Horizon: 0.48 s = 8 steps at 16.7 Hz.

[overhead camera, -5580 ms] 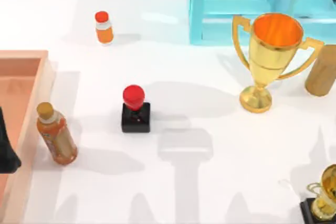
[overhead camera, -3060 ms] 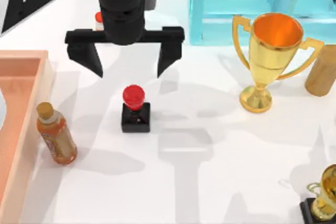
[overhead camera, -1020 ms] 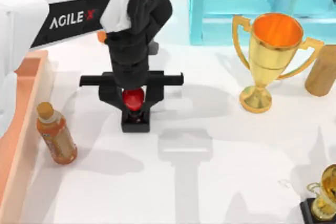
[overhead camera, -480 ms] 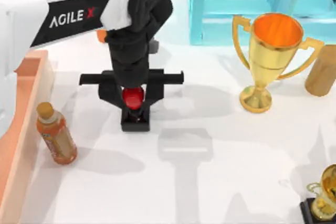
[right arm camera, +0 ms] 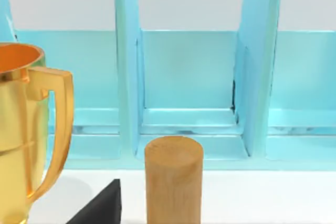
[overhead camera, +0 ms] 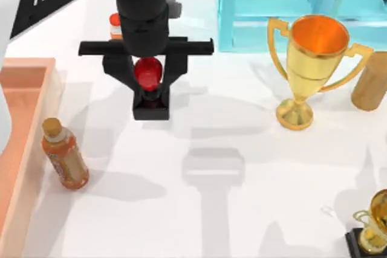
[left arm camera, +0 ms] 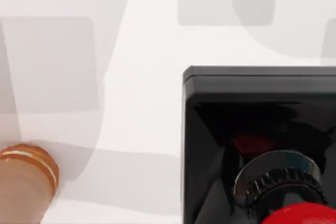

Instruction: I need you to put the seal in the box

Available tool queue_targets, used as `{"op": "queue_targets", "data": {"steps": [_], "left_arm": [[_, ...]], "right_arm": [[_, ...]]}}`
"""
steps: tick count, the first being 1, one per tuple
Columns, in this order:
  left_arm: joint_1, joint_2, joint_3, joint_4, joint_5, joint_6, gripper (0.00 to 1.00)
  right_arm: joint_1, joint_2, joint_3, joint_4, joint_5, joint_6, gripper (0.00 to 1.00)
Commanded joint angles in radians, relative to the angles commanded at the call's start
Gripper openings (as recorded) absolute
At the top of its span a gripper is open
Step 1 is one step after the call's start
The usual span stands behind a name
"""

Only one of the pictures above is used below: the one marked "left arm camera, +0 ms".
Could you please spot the black box with red button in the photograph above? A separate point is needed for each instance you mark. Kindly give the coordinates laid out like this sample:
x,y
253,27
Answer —
x,y
210,119

